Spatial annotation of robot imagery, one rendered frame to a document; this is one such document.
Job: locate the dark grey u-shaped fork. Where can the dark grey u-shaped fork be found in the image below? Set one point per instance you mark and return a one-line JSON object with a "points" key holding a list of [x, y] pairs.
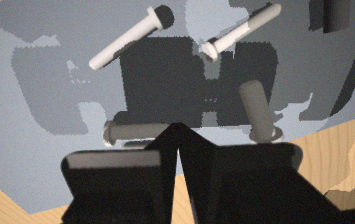
{"points": [[336, 15]]}

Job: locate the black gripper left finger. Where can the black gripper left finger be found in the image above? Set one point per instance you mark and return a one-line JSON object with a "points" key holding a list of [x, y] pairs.
{"points": [[152, 170]]}

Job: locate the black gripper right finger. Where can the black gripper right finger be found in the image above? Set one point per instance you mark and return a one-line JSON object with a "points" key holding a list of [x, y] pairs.
{"points": [[204, 167]]}

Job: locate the grey flat slab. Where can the grey flat slab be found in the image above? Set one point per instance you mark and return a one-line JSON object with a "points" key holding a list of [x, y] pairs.
{"points": [[52, 103]]}

